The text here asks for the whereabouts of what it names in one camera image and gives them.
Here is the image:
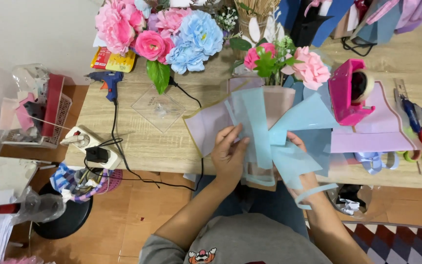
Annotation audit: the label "small white flower sprig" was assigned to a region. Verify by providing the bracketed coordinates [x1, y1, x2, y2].
[215, 5, 239, 32]

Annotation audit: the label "black round stool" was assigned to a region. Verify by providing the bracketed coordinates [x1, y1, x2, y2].
[32, 181, 94, 240]

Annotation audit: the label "lavender ribbon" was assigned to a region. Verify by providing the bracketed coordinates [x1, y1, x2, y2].
[353, 151, 401, 175]

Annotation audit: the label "clear crumpled plastic wrap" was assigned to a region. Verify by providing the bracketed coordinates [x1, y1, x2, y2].
[12, 186, 67, 225]

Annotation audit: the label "white basket of craft supplies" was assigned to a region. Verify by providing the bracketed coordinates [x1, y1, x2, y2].
[0, 64, 73, 149]

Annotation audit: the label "pink plastic basket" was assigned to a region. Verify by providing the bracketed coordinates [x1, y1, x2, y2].
[97, 169, 124, 194]

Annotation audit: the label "pink tape dispenser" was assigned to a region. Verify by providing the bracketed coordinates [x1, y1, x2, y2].
[328, 58, 376, 127]

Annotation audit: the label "purple plaid bag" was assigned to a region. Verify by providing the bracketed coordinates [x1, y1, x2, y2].
[49, 162, 109, 204]

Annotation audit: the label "person's left hand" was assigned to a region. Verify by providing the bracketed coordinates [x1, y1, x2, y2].
[211, 124, 251, 185]

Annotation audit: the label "white plug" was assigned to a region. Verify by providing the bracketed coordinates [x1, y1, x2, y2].
[60, 133, 91, 147]

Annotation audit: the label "black glue gun cable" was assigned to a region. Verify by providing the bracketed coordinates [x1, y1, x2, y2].
[83, 76, 205, 192]

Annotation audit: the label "blue glue gun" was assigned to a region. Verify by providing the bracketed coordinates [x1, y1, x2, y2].
[84, 71, 125, 103]

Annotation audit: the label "heap of paper gift bags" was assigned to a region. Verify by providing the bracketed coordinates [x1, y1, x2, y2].
[276, 0, 422, 58]

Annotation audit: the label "white power strip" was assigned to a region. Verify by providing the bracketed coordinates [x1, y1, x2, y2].
[64, 126, 123, 170]

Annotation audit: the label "person's right hand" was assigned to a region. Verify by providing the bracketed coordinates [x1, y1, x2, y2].
[286, 131, 323, 200]

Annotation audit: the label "lilac wrapping paper sheets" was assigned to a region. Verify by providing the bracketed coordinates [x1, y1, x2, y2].
[330, 81, 422, 154]

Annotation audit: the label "clear tape roll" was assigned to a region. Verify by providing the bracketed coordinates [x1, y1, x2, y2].
[352, 69, 375, 104]

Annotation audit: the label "clear bag of scraps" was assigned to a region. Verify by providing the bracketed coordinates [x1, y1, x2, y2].
[326, 183, 374, 221]

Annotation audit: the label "yellow and red packet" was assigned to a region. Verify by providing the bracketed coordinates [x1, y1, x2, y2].
[90, 46, 137, 73]

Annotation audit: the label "grey printed shirt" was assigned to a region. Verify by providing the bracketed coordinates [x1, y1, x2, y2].
[139, 213, 333, 264]

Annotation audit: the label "pink flower bouquet blue wrap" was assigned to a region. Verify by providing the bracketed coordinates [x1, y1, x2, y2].
[183, 37, 343, 192]

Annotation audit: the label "vase of dried stalks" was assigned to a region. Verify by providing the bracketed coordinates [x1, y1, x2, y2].
[233, 0, 282, 45]

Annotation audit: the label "metal ruler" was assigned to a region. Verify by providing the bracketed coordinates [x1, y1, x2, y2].
[393, 78, 422, 175]

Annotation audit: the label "black power adapter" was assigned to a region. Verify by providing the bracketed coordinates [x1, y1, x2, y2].
[85, 146, 109, 164]

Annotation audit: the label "light blue ribbon strip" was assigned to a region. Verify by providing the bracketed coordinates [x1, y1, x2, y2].
[295, 183, 338, 210]

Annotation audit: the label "clear square plastic sheet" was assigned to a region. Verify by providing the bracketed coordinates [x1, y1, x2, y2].
[131, 85, 186, 133]

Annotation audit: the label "checked patterned rug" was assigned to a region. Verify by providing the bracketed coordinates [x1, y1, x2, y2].
[343, 222, 422, 264]

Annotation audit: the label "blue jeans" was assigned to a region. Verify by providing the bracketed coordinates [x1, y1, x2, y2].
[193, 175, 310, 240]

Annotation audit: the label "green handled scissors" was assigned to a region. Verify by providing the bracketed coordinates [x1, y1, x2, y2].
[396, 149, 422, 163]

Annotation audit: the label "stack of white paper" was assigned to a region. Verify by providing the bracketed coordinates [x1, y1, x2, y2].
[0, 156, 39, 206]

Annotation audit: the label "pink and blue flower bunch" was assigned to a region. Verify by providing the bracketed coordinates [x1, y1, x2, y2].
[95, 0, 225, 94]

